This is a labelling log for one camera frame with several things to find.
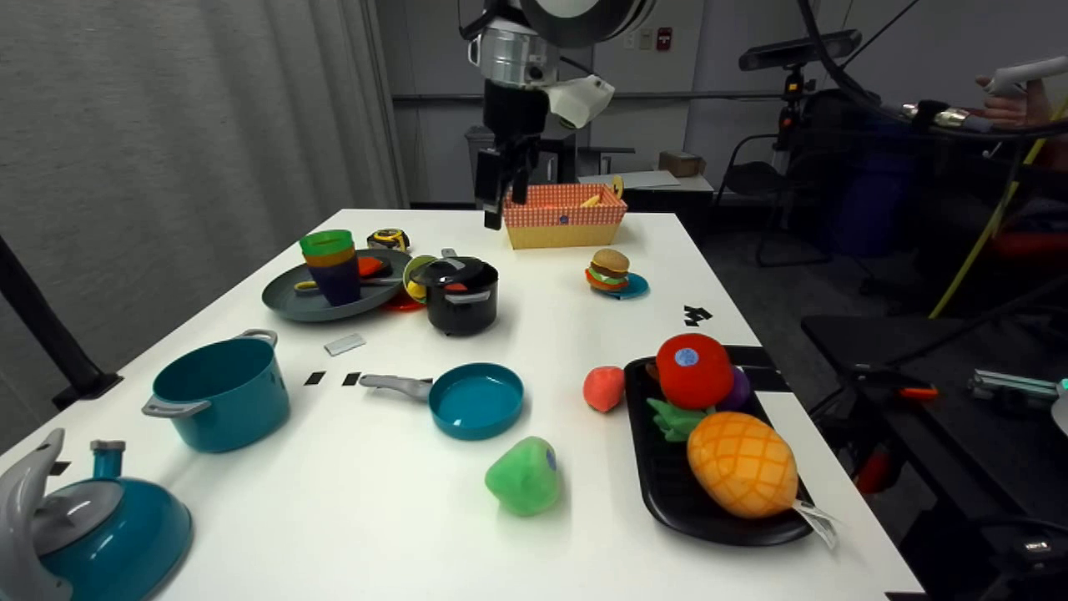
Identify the yellow toy banana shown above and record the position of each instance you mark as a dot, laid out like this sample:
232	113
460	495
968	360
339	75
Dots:
593	201

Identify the gray round plate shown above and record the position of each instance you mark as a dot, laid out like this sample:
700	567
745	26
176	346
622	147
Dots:
289	301

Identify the black equipment cart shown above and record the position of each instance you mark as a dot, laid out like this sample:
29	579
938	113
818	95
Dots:
955	502

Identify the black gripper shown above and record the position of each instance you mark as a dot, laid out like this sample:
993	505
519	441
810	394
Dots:
514	117

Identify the black slanted stand leg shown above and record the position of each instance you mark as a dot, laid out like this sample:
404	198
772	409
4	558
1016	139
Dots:
44	321

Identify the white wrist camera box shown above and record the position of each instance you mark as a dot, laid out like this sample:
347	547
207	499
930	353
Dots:
577	101

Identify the orange plastic cup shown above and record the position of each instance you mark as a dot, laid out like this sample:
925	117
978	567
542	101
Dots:
331	263

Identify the yellow black tape measure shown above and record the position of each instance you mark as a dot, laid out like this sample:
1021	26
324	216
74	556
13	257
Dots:
388	237

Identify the black camera bar on tripod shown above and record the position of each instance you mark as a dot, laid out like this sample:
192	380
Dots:
803	53

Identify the black office chair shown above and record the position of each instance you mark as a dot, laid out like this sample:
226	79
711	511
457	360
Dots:
770	201

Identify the black cooking pot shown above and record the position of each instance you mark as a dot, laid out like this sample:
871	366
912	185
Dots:
460	320

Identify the green plush pear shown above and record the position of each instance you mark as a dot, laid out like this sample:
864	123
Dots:
526	480

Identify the red plush apple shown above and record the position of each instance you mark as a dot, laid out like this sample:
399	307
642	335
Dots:
691	372

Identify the red wall sign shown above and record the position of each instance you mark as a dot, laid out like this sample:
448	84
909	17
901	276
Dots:
661	38

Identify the clear plastic card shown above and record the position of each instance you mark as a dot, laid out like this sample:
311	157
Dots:
345	346

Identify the orange toy carrot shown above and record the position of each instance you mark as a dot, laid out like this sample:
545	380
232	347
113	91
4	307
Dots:
371	270

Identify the black plastic tray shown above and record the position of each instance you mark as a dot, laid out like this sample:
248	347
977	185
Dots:
668	502

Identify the green plastic cup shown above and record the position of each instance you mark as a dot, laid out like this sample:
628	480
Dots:
327	242

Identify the small teal plate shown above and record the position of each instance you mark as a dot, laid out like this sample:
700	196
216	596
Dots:
638	288

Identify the gray teal hand tool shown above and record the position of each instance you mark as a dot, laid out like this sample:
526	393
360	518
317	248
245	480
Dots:
1013	384

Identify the purple plush eggplant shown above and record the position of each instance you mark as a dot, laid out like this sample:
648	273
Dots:
741	390

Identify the small red plush peach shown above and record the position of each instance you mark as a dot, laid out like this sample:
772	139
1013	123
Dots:
605	390

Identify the red toy tomato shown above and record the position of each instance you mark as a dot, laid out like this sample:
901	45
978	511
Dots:
455	284

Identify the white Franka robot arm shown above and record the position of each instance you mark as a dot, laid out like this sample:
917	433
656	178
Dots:
513	53

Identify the orange plush pineapple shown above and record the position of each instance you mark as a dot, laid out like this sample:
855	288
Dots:
740	461

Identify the teal frying pan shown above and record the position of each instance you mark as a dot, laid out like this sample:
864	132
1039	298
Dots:
479	403

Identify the toy hamburger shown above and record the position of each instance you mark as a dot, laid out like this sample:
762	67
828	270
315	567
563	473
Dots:
607	273

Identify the teal toy kettle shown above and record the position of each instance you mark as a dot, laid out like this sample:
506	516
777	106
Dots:
120	547

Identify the small red plate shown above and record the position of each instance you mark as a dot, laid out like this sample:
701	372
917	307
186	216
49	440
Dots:
404	306

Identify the purple plastic cup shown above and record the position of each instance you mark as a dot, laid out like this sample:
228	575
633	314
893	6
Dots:
339	284

